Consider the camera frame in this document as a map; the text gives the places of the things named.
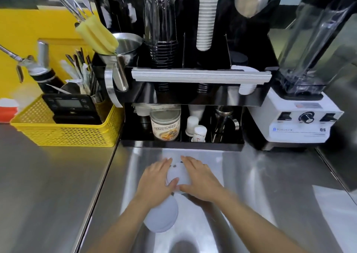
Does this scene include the white cup lid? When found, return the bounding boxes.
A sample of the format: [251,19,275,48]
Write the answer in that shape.
[166,158,193,194]

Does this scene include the clear blender jar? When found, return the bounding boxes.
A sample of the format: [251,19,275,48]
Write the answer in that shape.
[274,0,357,100]

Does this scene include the small steel milk jug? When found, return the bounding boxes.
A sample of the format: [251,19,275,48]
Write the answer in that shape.
[211,106,240,144]

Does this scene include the person's right hand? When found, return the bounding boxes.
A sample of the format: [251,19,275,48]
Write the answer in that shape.
[178,155,228,203]

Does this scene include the stack of white cups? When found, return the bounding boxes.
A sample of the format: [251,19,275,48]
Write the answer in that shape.
[186,0,226,52]

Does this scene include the white blender base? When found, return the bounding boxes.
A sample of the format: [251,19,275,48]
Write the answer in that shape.
[248,87,345,152]

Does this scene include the person's left hand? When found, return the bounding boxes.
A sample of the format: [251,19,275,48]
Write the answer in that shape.
[136,158,179,206]

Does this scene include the black round lid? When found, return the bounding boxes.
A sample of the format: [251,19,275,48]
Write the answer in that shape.
[230,52,249,67]

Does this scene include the black glass bottle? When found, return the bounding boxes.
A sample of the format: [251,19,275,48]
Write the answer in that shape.
[110,0,144,36]

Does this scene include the small printed white bottle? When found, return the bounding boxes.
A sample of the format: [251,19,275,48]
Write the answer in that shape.
[192,125,208,143]

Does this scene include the black digital scale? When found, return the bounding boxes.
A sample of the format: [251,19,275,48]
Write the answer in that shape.
[42,94,102,125]

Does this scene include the person's right forearm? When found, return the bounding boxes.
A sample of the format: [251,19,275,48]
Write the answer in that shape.
[213,190,317,253]

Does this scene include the red and white container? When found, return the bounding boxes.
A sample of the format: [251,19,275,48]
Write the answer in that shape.
[0,98,20,123]

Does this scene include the stack of white lids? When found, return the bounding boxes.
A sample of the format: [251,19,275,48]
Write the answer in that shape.
[231,65,260,96]

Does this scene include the white paper cup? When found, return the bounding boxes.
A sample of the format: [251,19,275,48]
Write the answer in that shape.
[143,195,179,233]

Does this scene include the person's left forearm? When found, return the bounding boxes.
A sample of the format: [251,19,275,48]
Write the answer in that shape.
[91,196,169,253]

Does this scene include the yellow sponge brush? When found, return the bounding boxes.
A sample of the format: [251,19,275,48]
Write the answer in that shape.
[75,17,120,56]

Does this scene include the labelled glass jar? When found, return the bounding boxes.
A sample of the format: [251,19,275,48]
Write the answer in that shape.
[150,109,182,142]

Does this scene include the yellow plastic basket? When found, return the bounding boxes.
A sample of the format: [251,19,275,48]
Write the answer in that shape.
[10,94,125,148]

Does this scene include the black acrylic organizer rack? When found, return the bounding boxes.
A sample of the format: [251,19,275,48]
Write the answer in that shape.
[94,0,281,152]

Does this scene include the black bottle with steel spout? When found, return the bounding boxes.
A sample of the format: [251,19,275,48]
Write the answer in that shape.
[18,39,66,94]

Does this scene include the metal lever rod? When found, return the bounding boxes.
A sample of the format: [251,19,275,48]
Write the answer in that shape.
[0,45,24,83]

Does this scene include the stainless steel pitcher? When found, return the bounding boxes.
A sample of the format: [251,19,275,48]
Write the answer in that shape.
[104,33,146,108]

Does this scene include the small plain white bottle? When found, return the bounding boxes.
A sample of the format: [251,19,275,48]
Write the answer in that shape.
[185,116,199,137]

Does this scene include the grey aluminium bar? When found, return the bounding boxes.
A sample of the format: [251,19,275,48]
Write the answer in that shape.
[131,67,273,84]

